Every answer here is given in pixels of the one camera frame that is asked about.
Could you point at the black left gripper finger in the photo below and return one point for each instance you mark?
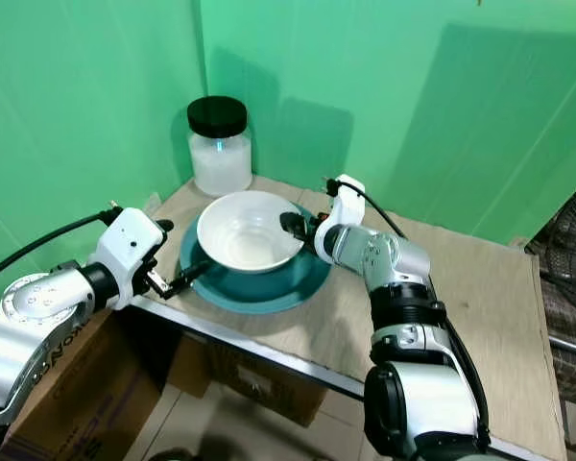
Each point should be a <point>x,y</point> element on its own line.
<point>192,275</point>

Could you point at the white bowl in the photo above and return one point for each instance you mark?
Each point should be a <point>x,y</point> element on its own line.
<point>245,233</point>

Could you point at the teal plate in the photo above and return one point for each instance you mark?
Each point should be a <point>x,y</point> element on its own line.
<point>269,291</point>

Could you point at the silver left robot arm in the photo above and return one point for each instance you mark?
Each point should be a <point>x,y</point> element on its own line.
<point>29,336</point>

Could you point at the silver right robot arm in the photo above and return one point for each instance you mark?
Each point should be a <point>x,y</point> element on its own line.
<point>422,394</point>

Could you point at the glass jar with black lid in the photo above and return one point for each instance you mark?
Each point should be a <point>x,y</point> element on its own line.
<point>219,157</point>

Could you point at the printed brown cardboard box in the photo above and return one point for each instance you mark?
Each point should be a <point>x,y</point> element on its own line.
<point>96,384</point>

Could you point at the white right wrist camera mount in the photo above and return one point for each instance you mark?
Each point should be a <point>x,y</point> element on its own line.
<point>346,205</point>

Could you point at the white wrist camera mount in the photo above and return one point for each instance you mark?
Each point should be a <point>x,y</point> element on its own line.
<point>130,245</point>
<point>346,205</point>

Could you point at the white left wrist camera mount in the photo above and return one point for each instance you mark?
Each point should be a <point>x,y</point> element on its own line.
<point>130,245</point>

